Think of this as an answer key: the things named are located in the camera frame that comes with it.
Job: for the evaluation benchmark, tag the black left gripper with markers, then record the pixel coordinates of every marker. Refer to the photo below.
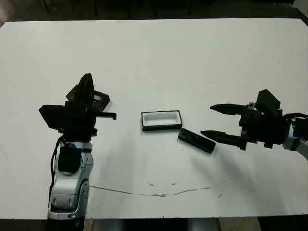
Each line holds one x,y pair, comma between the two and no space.
79,122

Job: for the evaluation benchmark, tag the black box base white insert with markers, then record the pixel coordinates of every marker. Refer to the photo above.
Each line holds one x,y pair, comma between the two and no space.
161,126

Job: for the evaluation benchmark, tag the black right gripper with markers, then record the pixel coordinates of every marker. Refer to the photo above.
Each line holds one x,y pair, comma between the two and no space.
264,130

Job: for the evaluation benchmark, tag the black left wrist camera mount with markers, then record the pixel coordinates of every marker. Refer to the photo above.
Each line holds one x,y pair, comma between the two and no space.
51,116

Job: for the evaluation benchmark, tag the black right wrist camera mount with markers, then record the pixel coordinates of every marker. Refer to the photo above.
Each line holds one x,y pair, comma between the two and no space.
267,101

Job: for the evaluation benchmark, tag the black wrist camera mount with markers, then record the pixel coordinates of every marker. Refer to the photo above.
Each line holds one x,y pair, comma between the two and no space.
51,116
267,101

